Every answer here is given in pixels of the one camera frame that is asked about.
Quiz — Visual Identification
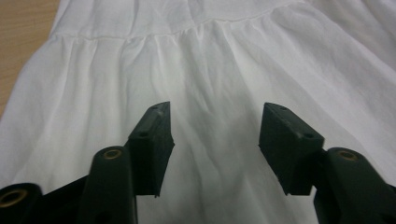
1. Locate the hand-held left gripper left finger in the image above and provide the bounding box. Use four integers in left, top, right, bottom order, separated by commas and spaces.
126, 101, 176, 198

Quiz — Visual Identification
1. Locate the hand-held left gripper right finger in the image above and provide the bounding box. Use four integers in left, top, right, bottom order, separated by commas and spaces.
258, 102, 326, 197

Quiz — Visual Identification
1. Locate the white gathered garment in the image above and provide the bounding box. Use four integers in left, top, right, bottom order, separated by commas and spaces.
0, 0, 396, 224

